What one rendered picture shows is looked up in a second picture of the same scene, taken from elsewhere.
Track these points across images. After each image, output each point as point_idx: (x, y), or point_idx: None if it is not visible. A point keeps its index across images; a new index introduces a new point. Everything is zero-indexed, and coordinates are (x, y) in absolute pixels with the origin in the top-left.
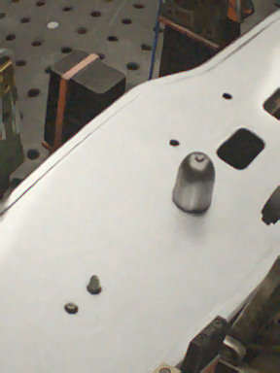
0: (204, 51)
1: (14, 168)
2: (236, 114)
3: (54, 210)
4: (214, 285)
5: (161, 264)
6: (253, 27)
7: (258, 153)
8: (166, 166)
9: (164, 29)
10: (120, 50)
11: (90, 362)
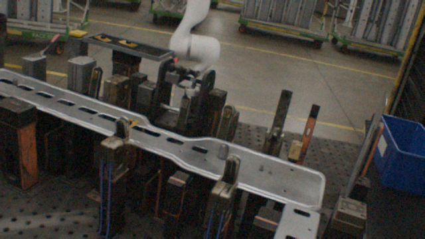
0: (123, 176)
1: None
2: (187, 149)
3: (241, 176)
4: (247, 153)
5: (246, 160)
6: (137, 144)
7: None
8: (215, 160)
9: (113, 185)
10: None
11: (284, 169)
